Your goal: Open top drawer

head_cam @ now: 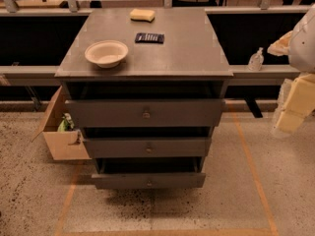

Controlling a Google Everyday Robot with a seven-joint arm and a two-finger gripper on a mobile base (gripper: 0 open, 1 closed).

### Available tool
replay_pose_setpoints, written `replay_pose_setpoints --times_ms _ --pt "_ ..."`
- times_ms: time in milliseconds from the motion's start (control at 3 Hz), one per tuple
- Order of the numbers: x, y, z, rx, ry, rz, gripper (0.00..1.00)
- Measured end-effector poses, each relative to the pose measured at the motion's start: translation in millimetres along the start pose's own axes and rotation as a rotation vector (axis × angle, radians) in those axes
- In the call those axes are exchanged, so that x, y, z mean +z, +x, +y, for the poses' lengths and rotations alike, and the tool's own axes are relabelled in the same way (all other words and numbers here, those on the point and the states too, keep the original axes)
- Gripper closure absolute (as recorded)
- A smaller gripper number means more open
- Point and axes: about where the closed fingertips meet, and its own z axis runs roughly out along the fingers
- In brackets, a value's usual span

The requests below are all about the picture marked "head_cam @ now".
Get grey top drawer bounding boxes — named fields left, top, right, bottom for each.
left=66, top=99, right=223, bottom=128

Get grey drawer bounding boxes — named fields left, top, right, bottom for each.
left=92, top=172, right=206, bottom=189
left=66, top=99, right=223, bottom=128
left=84, top=138, right=212, bottom=158

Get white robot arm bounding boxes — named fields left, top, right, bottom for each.
left=267, top=5, right=315, bottom=138

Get grey wooden drawer cabinet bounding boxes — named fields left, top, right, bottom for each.
left=55, top=8, right=232, bottom=174

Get grey middle drawer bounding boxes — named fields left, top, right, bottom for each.
left=84, top=138, right=212, bottom=158

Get grey bottom drawer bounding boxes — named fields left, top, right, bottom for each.
left=92, top=172, right=206, bottom=189

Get open cardboard box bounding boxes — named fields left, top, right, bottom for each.
left=31, top=87, right=90, bottom=160

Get clear sanitizer pump bottle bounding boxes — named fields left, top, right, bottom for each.
left=248, top=47, right=264, bottom=71

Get black snack packet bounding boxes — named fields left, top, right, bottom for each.
left=135, top=32, right=164, bottom=44

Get yellow sponge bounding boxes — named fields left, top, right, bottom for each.
left=130, top=9, right=156, bottom=22

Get white paper bowl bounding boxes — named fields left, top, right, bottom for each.
left=85, top=40, right=129, bottom=68

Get green item in box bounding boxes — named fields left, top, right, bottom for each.
left=57, top=113, right=75, bottom=132

